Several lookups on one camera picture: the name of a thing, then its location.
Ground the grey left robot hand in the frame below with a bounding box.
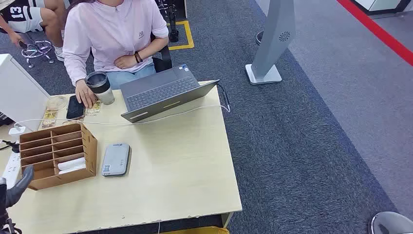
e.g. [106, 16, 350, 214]
[0, 165, 35, 211]

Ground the person's right hand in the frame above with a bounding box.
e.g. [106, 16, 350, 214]
[75, 79, 98, 109]

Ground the person's left hand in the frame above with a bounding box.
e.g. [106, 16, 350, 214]
[113, 55, 138, 70]

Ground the wooden card organiser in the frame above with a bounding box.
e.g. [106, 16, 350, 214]
[19, 122, 98, 191]

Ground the grey card reader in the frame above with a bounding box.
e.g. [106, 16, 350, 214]
[101, 143, 131, 177]

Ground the person in numbered jersey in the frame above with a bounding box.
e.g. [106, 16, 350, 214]
[0, 0, 67, 62]

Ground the black smartphone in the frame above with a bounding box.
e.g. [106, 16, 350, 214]
[66, 95, 85, 120]

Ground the steel tumbler with black rim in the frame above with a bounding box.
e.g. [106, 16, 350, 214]
[85, 71, 115, 106]

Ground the white power strip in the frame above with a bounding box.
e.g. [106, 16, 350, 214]
[1, 152, 21, 190]

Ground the black office chair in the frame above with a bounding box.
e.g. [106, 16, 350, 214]
[150, 32, 173, 73]

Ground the black plug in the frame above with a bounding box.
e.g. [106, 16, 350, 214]
[0, 139, 20, 154]

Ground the grey laptop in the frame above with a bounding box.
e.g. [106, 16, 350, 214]
[119, 64, 220, 124]

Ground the white cabinet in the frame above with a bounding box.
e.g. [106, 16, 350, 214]
[0, 53, 51, 132]

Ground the chrome stool base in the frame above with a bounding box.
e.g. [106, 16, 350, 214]
[19, 32, 56, 68]

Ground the grey kiosk stand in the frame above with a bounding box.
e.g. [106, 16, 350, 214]
[245, 0, 296, 86]

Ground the white cable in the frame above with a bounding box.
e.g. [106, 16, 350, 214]
[13, 104, 231, 130]

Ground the black laptop cable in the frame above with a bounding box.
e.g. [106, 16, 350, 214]
[217, 84, 231, 112]

